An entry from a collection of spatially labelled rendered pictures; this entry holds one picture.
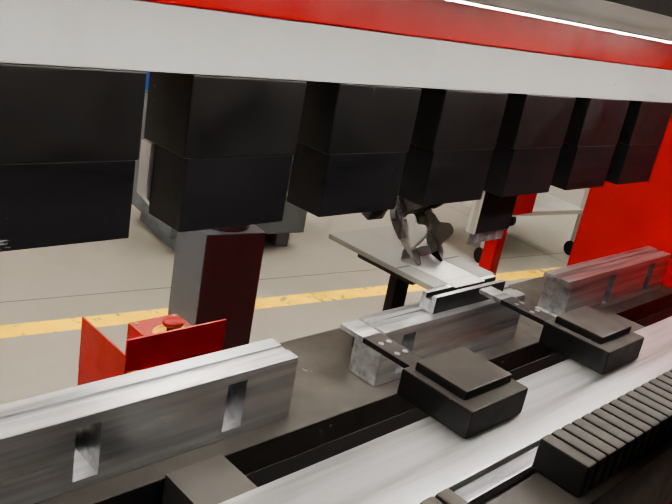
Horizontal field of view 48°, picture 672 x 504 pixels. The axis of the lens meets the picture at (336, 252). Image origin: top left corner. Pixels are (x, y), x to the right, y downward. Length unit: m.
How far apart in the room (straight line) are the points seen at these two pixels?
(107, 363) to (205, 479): 0.49
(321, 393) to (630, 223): 1.20
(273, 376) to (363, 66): 0.41
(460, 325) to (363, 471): 0.55
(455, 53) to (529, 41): 0.17
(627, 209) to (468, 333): 0.89
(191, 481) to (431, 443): 0.28
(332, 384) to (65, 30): 0.69
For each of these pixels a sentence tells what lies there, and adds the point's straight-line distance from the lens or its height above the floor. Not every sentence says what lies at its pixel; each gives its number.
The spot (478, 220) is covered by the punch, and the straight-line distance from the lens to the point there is 1.26.
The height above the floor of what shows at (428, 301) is 0.99.
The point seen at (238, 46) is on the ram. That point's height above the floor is 1.37.
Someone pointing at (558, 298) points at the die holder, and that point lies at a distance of 1.63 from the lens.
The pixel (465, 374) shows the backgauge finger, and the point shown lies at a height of 1.03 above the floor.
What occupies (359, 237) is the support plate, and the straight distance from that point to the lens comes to 1.45.
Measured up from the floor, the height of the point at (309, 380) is 0.87.
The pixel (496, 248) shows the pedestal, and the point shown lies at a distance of 3.29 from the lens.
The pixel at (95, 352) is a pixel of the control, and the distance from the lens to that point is 1.41.
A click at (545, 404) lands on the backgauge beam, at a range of 1.04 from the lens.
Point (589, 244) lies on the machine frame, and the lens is 2.18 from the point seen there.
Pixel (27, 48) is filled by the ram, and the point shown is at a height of 1.35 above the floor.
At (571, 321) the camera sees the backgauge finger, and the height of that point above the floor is 1.03.
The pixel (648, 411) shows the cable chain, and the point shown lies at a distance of 0.99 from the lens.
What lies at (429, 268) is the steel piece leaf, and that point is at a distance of 1.36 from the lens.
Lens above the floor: 1.45
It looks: 19 degrees down
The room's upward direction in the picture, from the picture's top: 11 degrees clockwise
